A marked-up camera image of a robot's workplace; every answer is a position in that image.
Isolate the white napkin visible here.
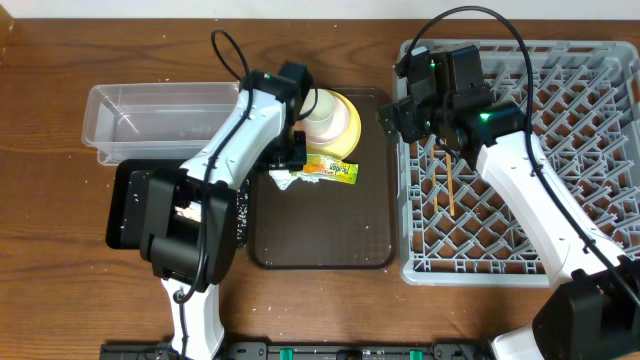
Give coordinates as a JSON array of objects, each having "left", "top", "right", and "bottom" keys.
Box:
[{"left": 268, "top": 170, "right": 320, "bottom": 191}]

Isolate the yellow snack wrapper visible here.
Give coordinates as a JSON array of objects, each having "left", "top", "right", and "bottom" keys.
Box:
[{"left": 302, "top": 154, "right": 359, "bottom": 185}]

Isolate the wooden chopstick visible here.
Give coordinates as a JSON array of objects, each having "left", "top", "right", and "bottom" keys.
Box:
[
  {"left": 445, "top": 153, "right": 455, "bottom": 217},
  {"left": 430, "top": 146, "right": 439, "bottom": 214}
]

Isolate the white paper cup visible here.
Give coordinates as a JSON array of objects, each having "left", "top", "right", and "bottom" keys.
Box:
[{"left": 296, "top": 89, "right": 336, "bottom": 134}]

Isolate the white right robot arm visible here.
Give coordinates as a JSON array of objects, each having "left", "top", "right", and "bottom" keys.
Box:
[{"left": 378, "top": 97, "right": 639, "bottom": 359}]

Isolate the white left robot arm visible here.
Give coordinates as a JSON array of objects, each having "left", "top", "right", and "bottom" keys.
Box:
[{"left": 138, "top": 62, "right": 313, "bottom": 359}]

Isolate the grey dishwasher rack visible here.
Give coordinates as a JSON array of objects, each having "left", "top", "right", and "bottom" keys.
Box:
[{"left": 395, "top": 40, "right": 639, "bottom": 288}]

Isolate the yellow plate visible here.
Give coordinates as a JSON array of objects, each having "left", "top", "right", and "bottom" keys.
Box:
[{"left": 306, "top": 89, "right": 362, "bottom": 160}]

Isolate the pile of rice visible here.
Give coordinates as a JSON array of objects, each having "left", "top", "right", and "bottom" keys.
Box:
[{"left": 236, "top": 178, "right": 251, "bottom": 247}]

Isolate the brown serving tray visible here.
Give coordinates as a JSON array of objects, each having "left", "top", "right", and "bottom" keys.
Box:
[{"left": 246, "top": 88, "right": 397, "bottom": 270}]

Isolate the clear plastic bin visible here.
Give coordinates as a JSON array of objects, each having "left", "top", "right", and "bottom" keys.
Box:
[{"left": 82, "top": 82, "right": 239, "bottom": 166}]

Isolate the black tray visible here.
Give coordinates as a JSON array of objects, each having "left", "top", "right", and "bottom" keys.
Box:
[{"left": 105, "top": 159, "right": 184, "bottom": 250}]

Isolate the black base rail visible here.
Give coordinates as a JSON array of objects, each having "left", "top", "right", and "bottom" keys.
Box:
[{"left": 99, "top": 342, "right": 494, "bottom": 360}]

